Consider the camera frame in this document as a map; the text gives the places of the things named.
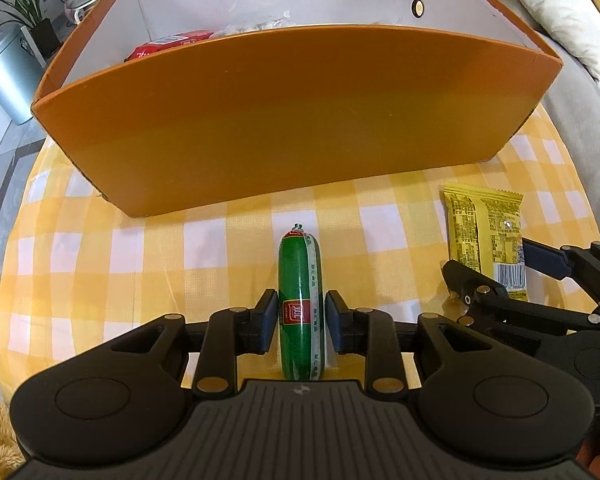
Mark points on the cream pillow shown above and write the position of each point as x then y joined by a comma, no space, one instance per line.
555,15

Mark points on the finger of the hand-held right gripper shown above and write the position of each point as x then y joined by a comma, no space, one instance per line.
542,257
460,275

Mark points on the yellow checkered tablecloth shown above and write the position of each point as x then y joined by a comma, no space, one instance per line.
130,260

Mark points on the yellow snack packet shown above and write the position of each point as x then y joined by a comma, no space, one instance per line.
480,225

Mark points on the red snack bar packet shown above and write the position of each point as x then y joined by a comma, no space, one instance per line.
167,42

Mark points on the orange cardboard box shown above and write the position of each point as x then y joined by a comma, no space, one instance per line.
280,110

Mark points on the silver trash can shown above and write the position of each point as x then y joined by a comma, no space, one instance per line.
7,75

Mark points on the green sausage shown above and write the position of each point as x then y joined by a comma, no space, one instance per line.
295,280

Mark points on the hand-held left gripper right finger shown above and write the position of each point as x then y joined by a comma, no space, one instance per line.
332,320

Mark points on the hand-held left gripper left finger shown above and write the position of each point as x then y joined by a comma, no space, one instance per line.
270,320

